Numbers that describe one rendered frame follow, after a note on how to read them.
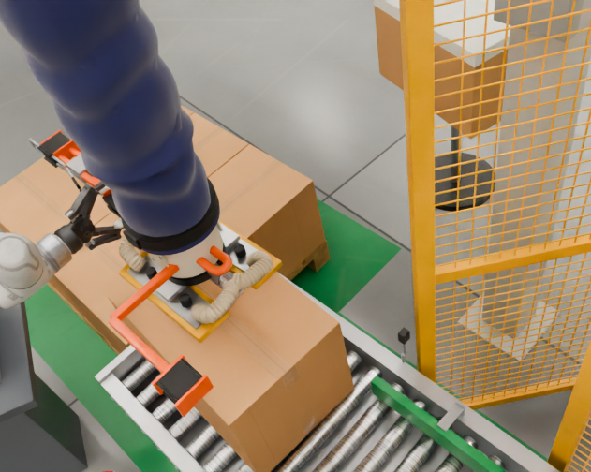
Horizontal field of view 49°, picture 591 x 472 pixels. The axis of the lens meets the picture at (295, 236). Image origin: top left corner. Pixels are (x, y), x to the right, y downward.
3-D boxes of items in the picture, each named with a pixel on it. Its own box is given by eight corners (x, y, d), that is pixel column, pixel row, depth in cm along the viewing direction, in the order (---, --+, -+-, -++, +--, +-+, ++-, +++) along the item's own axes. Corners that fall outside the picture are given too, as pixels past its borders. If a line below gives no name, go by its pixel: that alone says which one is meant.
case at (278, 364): (354, 389, 204) (340, 322, 174) (261, 480, 190) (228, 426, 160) (237, 287, 237) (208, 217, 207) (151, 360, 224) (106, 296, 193)
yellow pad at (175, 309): (230, 316, 157) (225, 304, 154) (200, 344, 154) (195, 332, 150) (148, 252, 176) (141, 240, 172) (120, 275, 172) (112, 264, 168)
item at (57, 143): (81, 152, 192) (74, 139, 188) (61, 166, 189) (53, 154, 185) (66, 141, 196) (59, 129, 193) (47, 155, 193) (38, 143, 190)
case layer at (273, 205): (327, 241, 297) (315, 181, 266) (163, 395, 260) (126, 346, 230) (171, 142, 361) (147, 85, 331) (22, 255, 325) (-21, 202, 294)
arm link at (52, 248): (43, 261, 168) (62, 246, 171) (61, 277, 164) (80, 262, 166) (26, 239, 162) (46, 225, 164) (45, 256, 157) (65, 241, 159)
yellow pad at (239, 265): (283, 265, 165) (279, 253, 161) (256, 291, 161) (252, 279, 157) (199, 209, 183) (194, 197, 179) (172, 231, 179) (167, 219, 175)
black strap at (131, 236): (239, 205, 149) (234, 193, 146) (164, 270, 141) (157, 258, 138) (179, 167, 162) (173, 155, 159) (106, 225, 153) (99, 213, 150)
